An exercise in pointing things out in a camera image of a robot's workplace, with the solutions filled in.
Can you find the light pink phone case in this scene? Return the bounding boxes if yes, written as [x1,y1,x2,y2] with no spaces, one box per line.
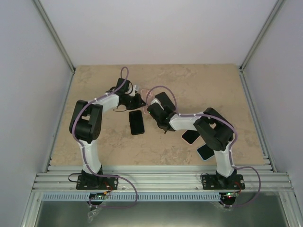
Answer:
[140,89,154,115]

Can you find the phone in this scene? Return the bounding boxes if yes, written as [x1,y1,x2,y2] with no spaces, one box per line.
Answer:
[181,130,200,145]
[197,144,214,161]
[129,110,145,135]

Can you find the black smartphone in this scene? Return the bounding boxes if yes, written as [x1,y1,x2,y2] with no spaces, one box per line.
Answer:
[155,92,176,112]

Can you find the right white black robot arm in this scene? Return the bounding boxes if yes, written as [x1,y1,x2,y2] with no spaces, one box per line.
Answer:
[147,92,237,189]

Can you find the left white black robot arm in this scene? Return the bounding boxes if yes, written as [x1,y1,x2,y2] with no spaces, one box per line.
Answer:
[69,79,146,189]

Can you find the phone in pink case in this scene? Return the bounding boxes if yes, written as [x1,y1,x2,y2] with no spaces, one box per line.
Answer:
[181,130,200,145]

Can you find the phone in blue case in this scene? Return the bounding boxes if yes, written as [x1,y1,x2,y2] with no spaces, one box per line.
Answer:
[197,144,214,161]

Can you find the left small circuit board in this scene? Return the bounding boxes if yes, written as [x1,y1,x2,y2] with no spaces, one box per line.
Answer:
[89,192,110,201]

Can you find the small circuit board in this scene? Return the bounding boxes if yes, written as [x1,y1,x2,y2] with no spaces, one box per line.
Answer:
[89,192,110,201]
[223,192,239,198]

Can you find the clear plastic bag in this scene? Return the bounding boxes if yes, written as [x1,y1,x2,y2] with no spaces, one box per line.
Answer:
[87,205,102,223]

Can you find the right small circuit board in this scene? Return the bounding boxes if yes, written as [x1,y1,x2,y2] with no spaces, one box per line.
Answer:
[223,192,239,198]

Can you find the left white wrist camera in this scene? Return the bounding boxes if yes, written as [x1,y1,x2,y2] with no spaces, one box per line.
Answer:
[129,85,140,96]

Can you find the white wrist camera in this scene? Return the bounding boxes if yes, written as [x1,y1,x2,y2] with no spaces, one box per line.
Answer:
[150,98,162,108]
[129,85,140,96]

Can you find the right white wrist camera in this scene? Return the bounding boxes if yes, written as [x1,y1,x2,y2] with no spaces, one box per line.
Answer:
[150,98,162,108]

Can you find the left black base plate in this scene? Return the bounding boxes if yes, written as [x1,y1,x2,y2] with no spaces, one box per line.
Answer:
[76,175,118,191]

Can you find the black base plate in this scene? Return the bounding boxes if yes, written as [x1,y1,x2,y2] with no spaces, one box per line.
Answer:
[202,175,246,190]
[76,175,118,191]

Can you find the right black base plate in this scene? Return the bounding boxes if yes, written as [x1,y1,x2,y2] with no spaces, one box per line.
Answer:
[202,175,246,190]

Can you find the left aluminium corner post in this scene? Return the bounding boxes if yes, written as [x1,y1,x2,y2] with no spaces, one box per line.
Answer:
[32,0,75,74]

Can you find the aluminium corner post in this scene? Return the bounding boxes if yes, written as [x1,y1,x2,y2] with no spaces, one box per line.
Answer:
[239,0,286,73]
[32,0,75,74]

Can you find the right aluminium corner post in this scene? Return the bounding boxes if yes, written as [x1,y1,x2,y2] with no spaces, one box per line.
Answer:
[239,0,286,73]

